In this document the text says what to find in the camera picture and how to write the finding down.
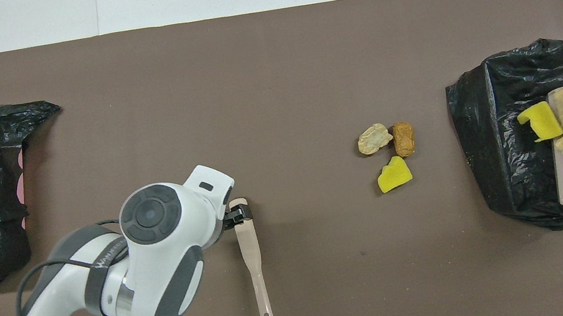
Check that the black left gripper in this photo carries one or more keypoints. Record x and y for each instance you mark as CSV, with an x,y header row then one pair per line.
x,y
230,220

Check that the beige hand brush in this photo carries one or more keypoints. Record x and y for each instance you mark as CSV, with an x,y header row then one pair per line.
x,y
253,264

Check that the yellow sponge chunk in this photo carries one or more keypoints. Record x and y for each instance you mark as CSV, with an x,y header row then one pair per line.
x,y
394,177

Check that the brown bread loaf toy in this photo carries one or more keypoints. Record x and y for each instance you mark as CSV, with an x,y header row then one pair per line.
x,y
404,138

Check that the notched yellow sponge piece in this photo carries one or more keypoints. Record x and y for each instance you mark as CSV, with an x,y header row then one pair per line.
x,y
544,122

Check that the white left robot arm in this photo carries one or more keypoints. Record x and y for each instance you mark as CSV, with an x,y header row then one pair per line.
x,y
160,245

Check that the black trash bag bin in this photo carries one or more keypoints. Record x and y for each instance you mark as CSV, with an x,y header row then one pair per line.
x,y
507,156

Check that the brown table mat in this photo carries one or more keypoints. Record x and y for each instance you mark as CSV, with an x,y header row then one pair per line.
x,y
263,42

